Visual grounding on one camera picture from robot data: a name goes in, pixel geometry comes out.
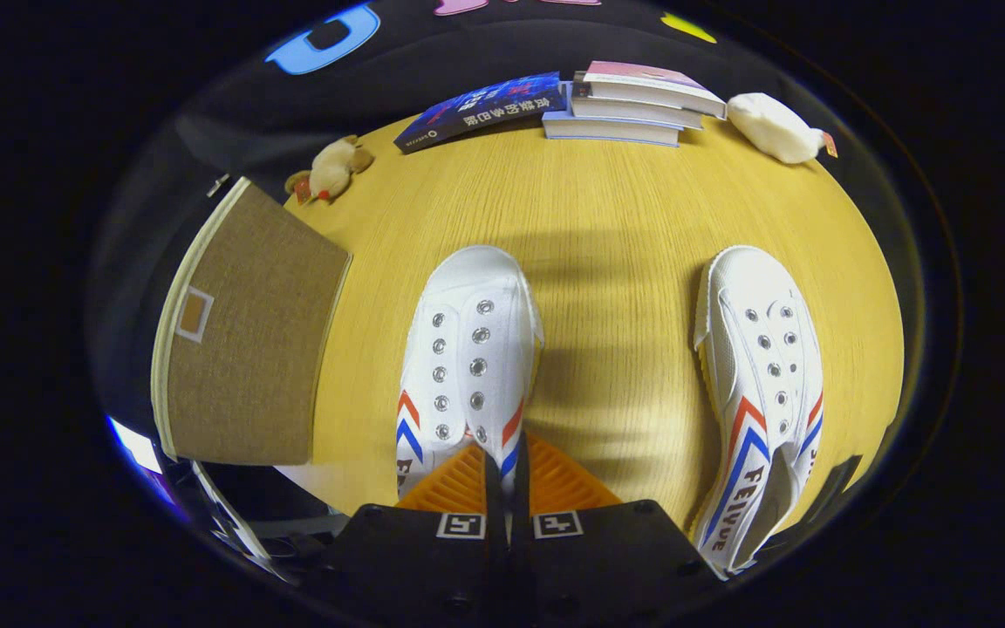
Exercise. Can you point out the dark blue book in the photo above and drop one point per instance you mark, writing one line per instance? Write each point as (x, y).
(485, 109)

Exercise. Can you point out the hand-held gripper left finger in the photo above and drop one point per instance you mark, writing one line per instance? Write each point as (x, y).
(494, 497)

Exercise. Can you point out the white flat device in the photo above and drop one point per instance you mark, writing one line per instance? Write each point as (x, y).
(236, 523)

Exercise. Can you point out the brown fabric storage box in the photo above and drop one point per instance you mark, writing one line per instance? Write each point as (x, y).
(249, 349)

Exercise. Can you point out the lit computer screen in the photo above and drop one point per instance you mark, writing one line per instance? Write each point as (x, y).
(136, 449)

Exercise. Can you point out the pale blue book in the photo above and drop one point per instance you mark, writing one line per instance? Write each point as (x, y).
(607, 131)

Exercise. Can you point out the brown plush toy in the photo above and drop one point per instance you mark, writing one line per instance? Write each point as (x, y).
(332, 170)

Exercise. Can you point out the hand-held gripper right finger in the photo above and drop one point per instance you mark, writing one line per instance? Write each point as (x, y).
(520, 497)

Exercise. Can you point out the white striped canvas shoe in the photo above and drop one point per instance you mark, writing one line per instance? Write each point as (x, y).
(755, 296)
(468, 296)

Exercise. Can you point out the white plush toy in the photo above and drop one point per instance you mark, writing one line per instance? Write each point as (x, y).
(773, 126)

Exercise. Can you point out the black backdrop cloth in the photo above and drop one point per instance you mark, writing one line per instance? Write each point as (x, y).
(433, 52)

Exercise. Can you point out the silver cloth clip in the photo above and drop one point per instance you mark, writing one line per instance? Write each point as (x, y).
(218, 186)

